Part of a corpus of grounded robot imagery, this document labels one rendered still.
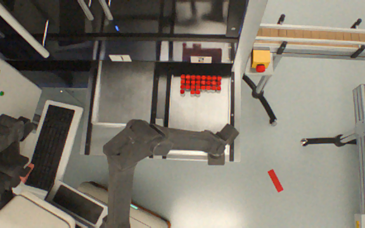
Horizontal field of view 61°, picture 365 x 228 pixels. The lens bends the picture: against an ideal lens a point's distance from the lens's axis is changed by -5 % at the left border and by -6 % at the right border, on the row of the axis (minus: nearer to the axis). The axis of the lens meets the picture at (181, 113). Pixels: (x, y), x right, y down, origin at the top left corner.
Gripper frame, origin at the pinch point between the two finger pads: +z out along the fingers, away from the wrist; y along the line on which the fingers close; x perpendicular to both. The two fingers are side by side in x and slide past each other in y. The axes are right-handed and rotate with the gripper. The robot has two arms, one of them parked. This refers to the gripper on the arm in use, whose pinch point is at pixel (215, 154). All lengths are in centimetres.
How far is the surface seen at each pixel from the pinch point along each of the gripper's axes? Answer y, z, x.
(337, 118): 38, 93, -91
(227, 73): 37.2, 3.4, -5.5
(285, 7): 129, 94, -59
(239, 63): 37.6, -7.6, -9.6
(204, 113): 18.3, 2.7, 4.6
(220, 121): 14.7, 2.8, -2.3
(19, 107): 18, -5, 87
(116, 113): 17.6, 2.0, 44.0
